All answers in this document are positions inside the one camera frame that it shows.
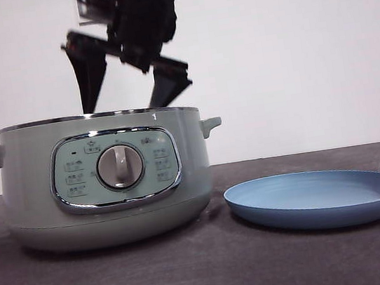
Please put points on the blue round plate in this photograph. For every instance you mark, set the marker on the blue round plate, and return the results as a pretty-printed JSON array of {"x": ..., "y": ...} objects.
[{"x": 324, "y": 194}]

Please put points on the pale green electric steamer pot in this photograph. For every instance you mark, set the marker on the pale green electric steamer pot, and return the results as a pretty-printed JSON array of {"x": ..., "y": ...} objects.
[{"x": 22, "y": 180}]

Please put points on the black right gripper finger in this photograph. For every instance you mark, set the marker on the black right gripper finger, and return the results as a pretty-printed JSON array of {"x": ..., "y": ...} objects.
[
  {"x": 89, "y": 78},
  {"x": 168, "y": 89}
]

